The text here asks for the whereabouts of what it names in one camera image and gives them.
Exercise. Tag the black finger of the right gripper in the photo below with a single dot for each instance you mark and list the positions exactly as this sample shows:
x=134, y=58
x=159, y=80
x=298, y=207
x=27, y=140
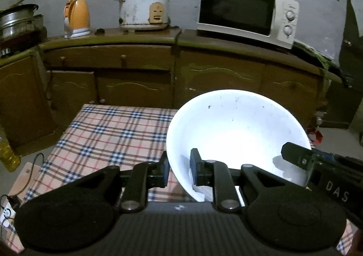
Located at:
x=337, y=177

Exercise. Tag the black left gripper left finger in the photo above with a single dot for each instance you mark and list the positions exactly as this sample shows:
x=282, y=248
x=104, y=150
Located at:
x=142, y=177

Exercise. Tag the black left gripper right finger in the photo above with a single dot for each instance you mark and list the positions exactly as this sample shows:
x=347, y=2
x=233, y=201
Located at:
x=216, y=175

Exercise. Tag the large white ceramic bowl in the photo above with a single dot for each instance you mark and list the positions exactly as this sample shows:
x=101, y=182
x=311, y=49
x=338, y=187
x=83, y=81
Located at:
x=235, y=127

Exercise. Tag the plaid checkered tablecloth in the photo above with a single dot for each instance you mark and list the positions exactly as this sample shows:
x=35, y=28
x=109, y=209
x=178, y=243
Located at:
x=103, y=135

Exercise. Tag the dark door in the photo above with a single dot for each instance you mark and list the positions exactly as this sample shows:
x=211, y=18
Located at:
x=345, y=98

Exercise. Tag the cooking oil bottle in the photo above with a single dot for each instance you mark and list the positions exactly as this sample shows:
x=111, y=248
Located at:
x=9, y=158

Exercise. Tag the brown wooden cabinet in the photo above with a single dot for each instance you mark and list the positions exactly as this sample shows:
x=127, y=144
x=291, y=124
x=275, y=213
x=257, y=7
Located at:
x=45, y=86

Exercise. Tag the white power strip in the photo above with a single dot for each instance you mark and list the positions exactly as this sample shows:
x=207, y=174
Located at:
x=7, y=216

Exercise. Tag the white microwave oven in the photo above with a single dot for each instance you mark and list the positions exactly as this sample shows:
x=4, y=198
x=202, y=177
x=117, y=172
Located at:
x=271, y=21

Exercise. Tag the white rice cooker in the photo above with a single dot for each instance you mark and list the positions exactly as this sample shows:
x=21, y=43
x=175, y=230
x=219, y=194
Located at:
x=141, y=15

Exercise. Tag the orange electric kettle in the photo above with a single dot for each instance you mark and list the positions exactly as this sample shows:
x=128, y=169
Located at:
x=77, y=20

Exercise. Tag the steel steamer pot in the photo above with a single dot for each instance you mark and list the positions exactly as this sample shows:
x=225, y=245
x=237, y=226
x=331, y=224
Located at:
x=20, y=20

